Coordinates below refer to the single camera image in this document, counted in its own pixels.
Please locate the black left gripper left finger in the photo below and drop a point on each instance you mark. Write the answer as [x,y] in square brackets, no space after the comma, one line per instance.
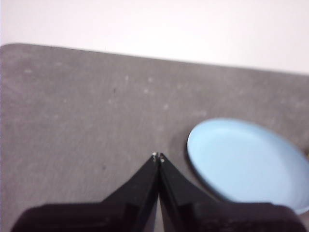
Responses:
[125,212]

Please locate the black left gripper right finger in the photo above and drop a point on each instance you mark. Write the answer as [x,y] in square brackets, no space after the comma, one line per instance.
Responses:
[193,215]

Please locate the light blue round plate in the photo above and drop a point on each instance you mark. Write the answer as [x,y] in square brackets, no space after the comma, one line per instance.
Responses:
[241,157]

